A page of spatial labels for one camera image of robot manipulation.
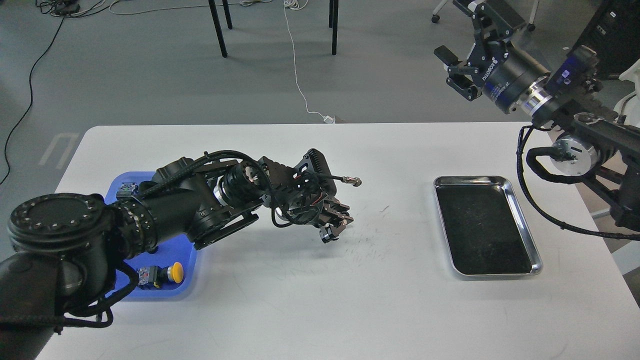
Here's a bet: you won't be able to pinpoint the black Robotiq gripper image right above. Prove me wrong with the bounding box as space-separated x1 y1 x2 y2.
433 0 550 114

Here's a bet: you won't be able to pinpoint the black Robotiq gripper image left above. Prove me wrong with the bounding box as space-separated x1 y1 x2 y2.
287 193 354 244

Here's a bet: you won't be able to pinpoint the black robot arm image left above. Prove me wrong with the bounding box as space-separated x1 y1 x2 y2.
1 148 362 360

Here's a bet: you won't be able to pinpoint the silver metal tray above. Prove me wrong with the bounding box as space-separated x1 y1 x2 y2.
433 175 543 280

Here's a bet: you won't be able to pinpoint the blue plastic tray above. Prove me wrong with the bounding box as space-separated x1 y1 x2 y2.
104 171 205 300

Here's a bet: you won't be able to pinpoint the white rolling chair base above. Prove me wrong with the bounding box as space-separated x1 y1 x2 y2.
430 0 540 32

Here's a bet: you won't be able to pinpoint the black equipment case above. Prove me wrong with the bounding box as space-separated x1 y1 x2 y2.
573 0 640 80

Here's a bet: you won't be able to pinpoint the black table legs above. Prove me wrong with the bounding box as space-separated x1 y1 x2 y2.
207 0 340 58

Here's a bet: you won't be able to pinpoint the white chair right edge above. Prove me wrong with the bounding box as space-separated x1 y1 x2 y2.
614 59 640 128

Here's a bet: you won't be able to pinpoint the white power cable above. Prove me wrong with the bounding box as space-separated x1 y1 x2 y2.
240 0 336 124

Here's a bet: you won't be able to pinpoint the yellow push button switch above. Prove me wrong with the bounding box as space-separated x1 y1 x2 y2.
136 262 185 290

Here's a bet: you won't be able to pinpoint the black floor cable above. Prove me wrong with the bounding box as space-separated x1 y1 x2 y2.
0 0 221 186

